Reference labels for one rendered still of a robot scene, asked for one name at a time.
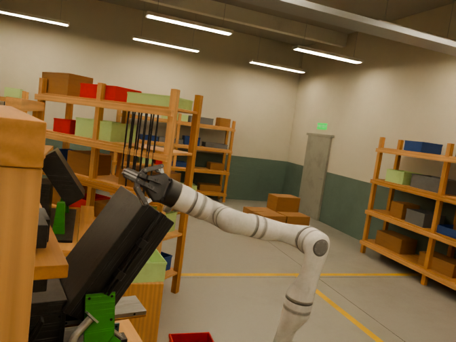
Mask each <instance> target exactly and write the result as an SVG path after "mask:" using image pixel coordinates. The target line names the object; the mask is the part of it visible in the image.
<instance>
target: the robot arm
mask: <svg viewBox="0 0 456 342"><path fill-rule="evenodd" d="M163 167H164V165H163V164H158V165H155V166H149V167H146V168H143V169H141V171H140V172H137V171H135V170H133V169H131V168H126V169H125V168H124V169H123V171H122V174H123V177H124V178H126V179H128V180H130V181H132V182H134V187H133V189H134V191H135V193H136V195H137V197H138V199H139V201H140V202H141V204H142V206H146V205H148V203H150V202H159V203H161V204H163V205H164V208H163V211H164V212H167V213H169V212H171V210H172V209H174V210H177V211H179V212H183V213H185V214H188V215H190V216H192V217H195V218H197V219H200V220H204V221H206V222H208V223H211V224H213V225H214V226H216V227H218V228H219V229H221V230H223V231H225V232H227V233H232V234H238V235H246V236H248V237H251V238H256V239H259V240H266V241H281V242H285V243H287V244H290V245H292V246H294V247H296V248H298V249H299V250H300V251H301V252H302V253H303V254H304V260H303V265H302V268H301V272H300V274H299V275H298V276H297V278H296V279H295V280H294V281H293V282H292V283H291V285H290V286H289V287H288V289H287V291H286V295H285V298H284V304H283V307H282V313H281V316H280V321H279V324H278V328H277V331H276V334H275V337H274V339H273V342H292V341H293V338H294V335H295V333H296V332H297V331H298V329H300V327H302V325H304V323H306V321H307V320H308V319H309V316H310V313H311V309H312V305H313V302H314V296H315V293H316V288H317V286H318V281H319V279H320V274H321V272H322V269H323V266H324V264H325V261H326V258H327V256H328V252H329V249H330V240H329V237H328V236H327V235H326V234H325V233H323V232H322V231H320V230H318V229H316V228H315V227H312V226H307V225H293V224H288V223H282V222H279V221H275V220H272V219H270V218H266V217H263V216H259V215H256V214H246V213H244V212H240V211H238V210H235V209H233V208H230V207H228V206H226V205H224V204H221V203H219V202H216V201H214V200H212V199H210V198H209V197H207V196H205V195H203V194H201V193H199V192H197V191H195V190H193V189H192V188H190V187H188V186H186V185H184V184H182V183H180V182H178V181H176V180H174V179H172V178H170V177H169V176H168V175H167V174H165V173H164V169H163ZM154 170H155V171H156V172H159V173H160V174H156V175H153V176H149V175H146V174H145V173H146V172H150V171H154ZM145 181H146V182H145ZM140 186H141V187H142V188H143V189H145V191H146V193H147V195H148V196H149V198H148V197H147V196H144V194H143V192H142V190H141V188H140Z"/></svg>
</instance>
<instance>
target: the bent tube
mask: <svg viewBox="0 0 456 342"><path fill-rule="evenodd" d="M86 313H87V314H88V316H87V317H86V318H85V320H84V321H83V322H82V323H81V324H80V325H79V326H78V327H77V328H76V329H75V330H74V331H73V333H72V335H71V337H70V339H69V342H77V341H78V339H79V337H80V336H81V335H82V333H83V332H84V331H85V330H86V329H87V328H88V326H89V325H90V324H91V323H93V322H94V321H95V322H96V323H99V321H98V320H97V319H96V318H95V317H93V316H92V315H91V314H90V313H89V312H88V311H86Z"/></svg>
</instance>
